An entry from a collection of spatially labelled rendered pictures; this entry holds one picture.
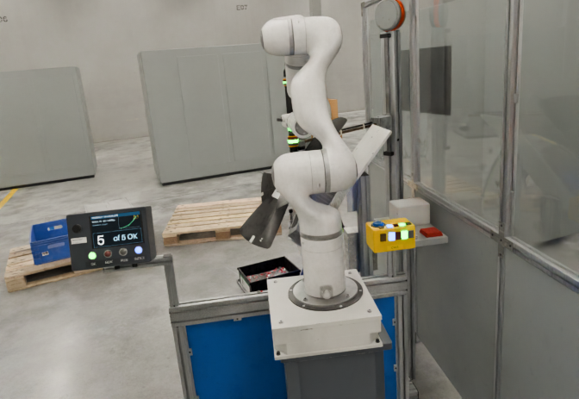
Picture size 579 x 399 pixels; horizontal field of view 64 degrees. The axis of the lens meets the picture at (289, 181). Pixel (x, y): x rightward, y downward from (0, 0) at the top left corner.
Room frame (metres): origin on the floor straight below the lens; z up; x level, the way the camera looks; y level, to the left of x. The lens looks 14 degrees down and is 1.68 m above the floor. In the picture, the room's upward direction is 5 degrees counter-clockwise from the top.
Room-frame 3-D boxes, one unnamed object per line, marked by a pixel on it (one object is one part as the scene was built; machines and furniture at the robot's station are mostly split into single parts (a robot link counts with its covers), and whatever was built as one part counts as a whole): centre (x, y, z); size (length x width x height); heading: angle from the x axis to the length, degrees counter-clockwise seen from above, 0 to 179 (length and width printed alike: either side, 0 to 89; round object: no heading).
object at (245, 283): (1.73, 0.12, 0.85); 0.22 x 0.17 x 0.07; 112
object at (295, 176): (1.23, -0.05, 1.33); 0.19 x 0.12 x 0.24; 92
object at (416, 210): (2.20, -0.59, 0.92); 0.17 x 0.16 x 0.11; 96
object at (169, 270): (1.53, 0.46, 0.96); 0.03 x 0.03 x 0.20; 6
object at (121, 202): (4.36, 1.80, 0.31); 0.60 x 0.42 x 0.33; 26
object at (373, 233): (1.62, -0.36, 1.02); 0.16 x 0.10 x 0.11; 96
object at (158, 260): (1.52, 0.56, 1.04); 0.24 x 0.03 x 0.03; 96
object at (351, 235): (2.21, -0.34, 0.73); 0.15 x 0.09 x 0.22; 96
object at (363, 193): (2.12, -0.35, 0.58); 0.09 x 0.05 x 1.15; 6
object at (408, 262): (2.12, -0.56, 0.42); 0.04 x 0.04 x 0.83; 6
